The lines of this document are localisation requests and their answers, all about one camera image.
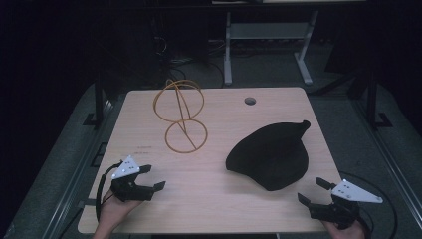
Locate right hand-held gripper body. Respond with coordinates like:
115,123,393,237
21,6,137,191
308,178,384,231

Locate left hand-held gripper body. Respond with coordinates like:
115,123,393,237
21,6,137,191
109,154,155,203

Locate gold wire hat stand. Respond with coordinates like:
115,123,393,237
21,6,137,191
151,78,209,155

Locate black hat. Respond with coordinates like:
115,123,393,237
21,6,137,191
225,119,312,192

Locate person's right hand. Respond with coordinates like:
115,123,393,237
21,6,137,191
321,218,368,239

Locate person's left hand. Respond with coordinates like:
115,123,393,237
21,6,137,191
97,189,144,234

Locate black metal stand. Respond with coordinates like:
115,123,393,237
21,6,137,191
363,66,394,131
82,71,107,129

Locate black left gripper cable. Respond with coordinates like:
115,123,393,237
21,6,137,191
95,160,124,223

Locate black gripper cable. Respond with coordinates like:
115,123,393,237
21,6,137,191
337,170,399,239
95,160,124,223

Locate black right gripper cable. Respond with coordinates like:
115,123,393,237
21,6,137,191
337,170,399,239

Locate metal floor rail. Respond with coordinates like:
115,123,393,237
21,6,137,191
351,99,422,222
41,99,115,239

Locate bundle of floor cables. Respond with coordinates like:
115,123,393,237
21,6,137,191
154,35,227,88

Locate white metal desk frame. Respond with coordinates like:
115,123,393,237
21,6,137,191
223,9,319,87

